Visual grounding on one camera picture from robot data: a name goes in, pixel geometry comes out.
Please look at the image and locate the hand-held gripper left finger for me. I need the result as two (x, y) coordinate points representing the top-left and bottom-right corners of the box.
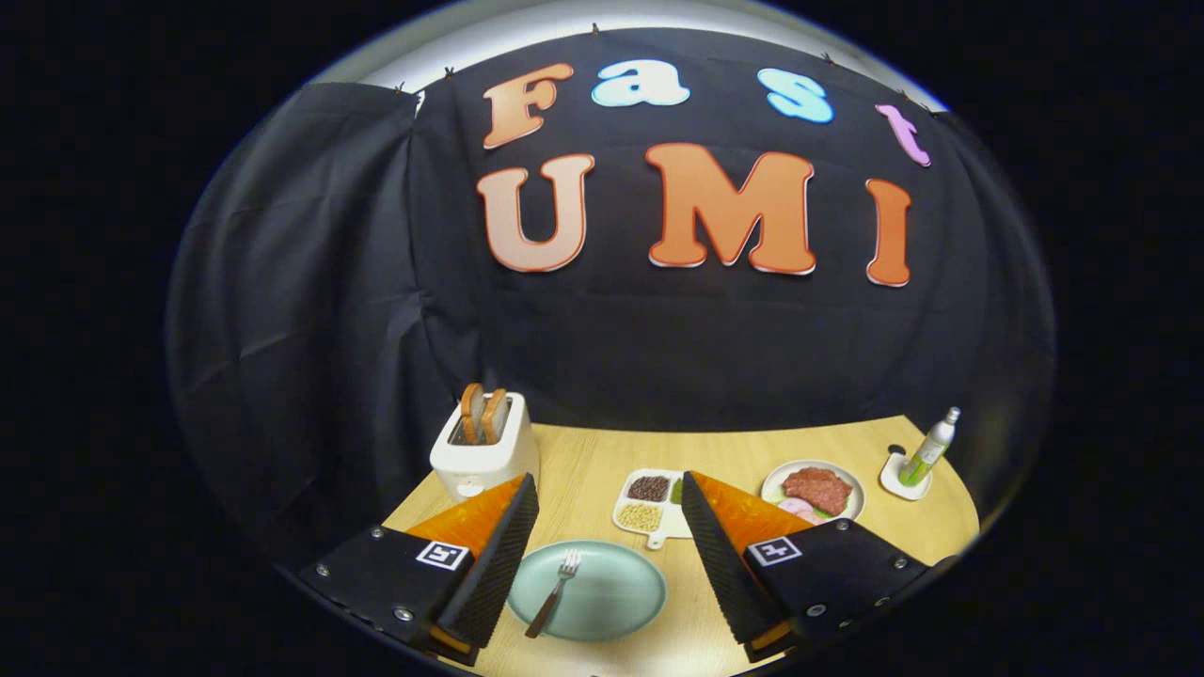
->
(299, 472), (541, 667)

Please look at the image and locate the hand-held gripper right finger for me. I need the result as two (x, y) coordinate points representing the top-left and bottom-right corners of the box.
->
(680, 470), (932, 663)

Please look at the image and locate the white divided dish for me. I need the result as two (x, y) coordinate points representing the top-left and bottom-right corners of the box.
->
(612, 468), (694, 551)

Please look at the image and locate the beige round plate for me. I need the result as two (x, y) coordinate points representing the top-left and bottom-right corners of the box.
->
(760, 459), (866, 526)

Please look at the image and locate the white toaster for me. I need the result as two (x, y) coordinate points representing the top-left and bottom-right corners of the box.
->
(430, 392), (541, 502)

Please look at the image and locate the teal round plate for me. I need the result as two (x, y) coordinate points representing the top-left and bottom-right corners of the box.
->
(506, 540), (668, 643)

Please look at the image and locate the brown steak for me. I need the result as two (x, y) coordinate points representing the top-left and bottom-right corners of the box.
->
(782, 467), (854, 516)

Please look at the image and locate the small white square dish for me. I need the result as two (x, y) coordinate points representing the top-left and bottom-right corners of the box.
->
(879, 451), (934, 501)

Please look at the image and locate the silver green-label bottle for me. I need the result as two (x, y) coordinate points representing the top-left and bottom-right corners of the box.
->
(898, 406), (962, 488)

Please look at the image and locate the black backdrop cloth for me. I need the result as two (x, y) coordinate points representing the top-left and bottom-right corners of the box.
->
(165, 26), (1059, 584)

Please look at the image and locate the fork with brown handle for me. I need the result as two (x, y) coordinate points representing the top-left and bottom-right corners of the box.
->
(524, 549), (582, 640)

